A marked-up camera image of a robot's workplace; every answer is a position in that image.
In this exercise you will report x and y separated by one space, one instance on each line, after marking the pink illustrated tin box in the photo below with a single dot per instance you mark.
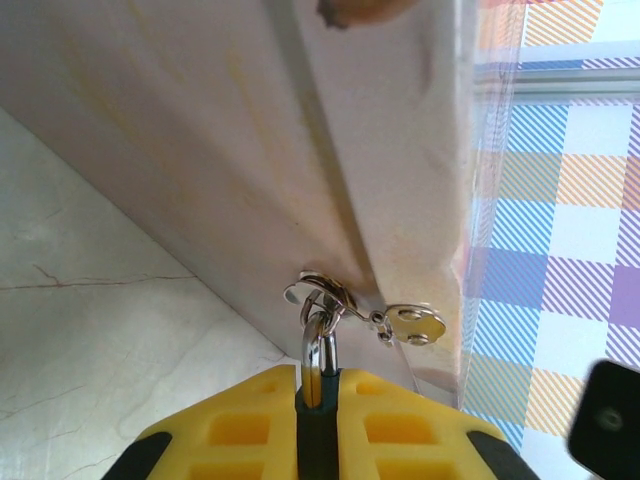
225 150

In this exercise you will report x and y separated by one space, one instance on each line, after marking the aluminium corner post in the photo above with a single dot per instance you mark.
575 82

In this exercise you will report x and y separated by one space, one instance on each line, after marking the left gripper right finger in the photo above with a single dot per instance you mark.
400 435

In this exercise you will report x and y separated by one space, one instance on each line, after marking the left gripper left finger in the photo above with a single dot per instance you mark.
240 430

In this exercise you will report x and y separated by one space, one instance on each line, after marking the small teal padlock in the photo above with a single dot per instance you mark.
317 440

